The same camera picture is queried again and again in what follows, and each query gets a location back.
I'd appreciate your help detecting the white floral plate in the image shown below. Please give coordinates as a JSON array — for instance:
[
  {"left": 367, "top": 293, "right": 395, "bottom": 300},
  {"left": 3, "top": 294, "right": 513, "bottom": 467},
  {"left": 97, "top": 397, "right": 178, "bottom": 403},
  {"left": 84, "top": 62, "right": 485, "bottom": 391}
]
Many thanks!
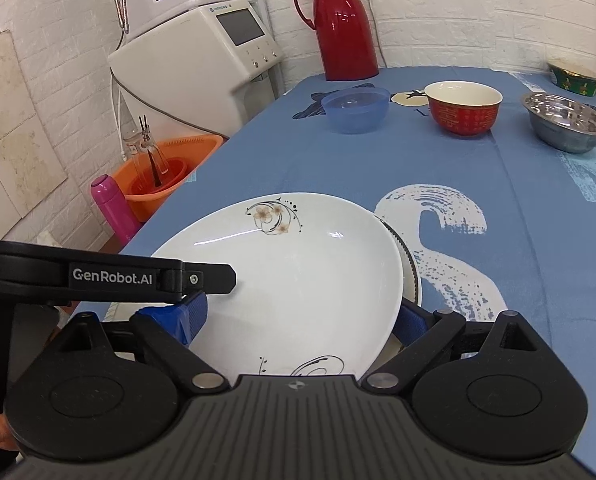
[{"left": 155, "top": 193, "right": 403, "bottom": 382}]

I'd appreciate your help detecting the stainless steel bowl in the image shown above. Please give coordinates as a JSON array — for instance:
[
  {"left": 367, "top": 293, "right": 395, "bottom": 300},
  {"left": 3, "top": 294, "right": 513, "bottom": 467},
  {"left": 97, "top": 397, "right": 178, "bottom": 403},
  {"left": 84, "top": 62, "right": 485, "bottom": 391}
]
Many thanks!
[{"left": 520, "top": 92, "right": 596, "bottom": 155}]

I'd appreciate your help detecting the white plate under stack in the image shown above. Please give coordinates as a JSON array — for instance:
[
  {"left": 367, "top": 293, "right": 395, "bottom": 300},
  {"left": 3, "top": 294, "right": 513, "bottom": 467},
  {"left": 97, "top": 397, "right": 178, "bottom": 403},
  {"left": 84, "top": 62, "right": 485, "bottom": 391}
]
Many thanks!
[{"left": 375, "top": 216, "right": 423, "bottom": 361}]

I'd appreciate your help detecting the pink bottle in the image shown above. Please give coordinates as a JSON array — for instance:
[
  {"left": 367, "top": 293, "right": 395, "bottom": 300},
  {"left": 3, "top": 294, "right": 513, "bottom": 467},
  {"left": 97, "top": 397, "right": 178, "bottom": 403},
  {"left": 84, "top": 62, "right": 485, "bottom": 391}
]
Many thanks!
[{"left": 90, "top": 174, "right": 142, "bottom": 247}]

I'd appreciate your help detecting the blue printed tablecloth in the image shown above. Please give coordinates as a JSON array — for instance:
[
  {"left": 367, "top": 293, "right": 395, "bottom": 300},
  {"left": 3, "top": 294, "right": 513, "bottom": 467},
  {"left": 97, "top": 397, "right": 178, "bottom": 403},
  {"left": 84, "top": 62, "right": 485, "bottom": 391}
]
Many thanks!
[{"left": 128, "top": 67, "right": 596, "bottom": 472}]

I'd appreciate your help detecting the orange plastic basin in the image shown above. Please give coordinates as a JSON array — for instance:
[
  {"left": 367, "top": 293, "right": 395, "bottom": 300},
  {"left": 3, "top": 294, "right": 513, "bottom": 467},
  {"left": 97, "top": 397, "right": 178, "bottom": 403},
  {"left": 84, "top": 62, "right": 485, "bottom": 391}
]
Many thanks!
[{"left": 112, "top": 134, "right": 223, "bottom": 223}]

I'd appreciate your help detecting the glass bottle with chopsticks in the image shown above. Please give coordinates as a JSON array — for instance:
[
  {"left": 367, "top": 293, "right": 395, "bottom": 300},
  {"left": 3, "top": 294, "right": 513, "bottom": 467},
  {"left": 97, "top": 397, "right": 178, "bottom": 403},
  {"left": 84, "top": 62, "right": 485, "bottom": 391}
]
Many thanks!
[{"left": 123, "top": 115, "right": 170, "bottom": 190}]

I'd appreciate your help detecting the red and white bowl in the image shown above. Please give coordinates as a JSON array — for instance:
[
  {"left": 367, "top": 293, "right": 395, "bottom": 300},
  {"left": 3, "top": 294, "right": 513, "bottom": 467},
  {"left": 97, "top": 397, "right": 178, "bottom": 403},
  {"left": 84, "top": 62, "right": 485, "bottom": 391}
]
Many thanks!
[{"left": 424, "top": 80, "right": 503, "bottom": 136}]

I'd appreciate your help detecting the blue plastic bowl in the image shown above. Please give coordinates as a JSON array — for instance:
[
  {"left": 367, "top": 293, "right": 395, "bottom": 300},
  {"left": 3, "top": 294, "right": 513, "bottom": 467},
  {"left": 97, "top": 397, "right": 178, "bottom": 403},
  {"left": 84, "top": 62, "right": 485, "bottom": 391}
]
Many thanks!
[{"left": 321, "top": 87, "right": 391, "bottom": 134}]

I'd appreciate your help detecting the white countertop appliance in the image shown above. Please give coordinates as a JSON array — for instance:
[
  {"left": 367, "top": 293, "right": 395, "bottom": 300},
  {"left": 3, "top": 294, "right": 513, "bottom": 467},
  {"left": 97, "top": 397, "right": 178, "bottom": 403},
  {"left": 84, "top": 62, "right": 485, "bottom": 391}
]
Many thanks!
[{"left": 108, "top": 0, "right": 285, "bottom": 141}]

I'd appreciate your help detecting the green patterned bowl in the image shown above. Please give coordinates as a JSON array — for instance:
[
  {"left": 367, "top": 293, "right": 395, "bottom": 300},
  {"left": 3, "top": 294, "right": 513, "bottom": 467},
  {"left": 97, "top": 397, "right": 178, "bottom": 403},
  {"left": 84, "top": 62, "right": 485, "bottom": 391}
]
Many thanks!
[{"left": 548, "top": 60, "right": 596, "bottom": 96}]

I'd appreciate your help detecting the red thermos jug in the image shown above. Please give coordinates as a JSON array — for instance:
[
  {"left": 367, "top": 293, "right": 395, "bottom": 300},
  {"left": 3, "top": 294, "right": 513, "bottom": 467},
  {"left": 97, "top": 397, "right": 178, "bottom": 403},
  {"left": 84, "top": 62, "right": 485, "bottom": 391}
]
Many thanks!
[{"left": 294, "top": 0, "right": 379, "bottom": 81}]

